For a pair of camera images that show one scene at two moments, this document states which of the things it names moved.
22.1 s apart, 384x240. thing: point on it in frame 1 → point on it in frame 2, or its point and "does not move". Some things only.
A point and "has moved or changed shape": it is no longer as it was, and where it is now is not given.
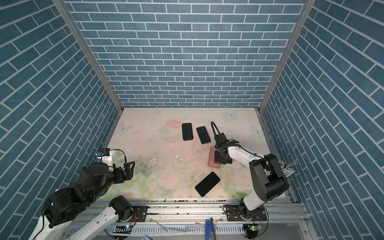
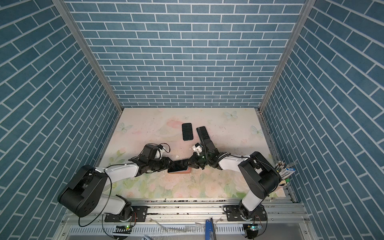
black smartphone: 207,183 → 178,165
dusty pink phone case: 211,163 has moved or changed shape
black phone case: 187,131 does not move
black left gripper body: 119,177 → 158,165
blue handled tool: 209,230 does not move
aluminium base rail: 287,219 does not move
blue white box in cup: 288,171 does not move
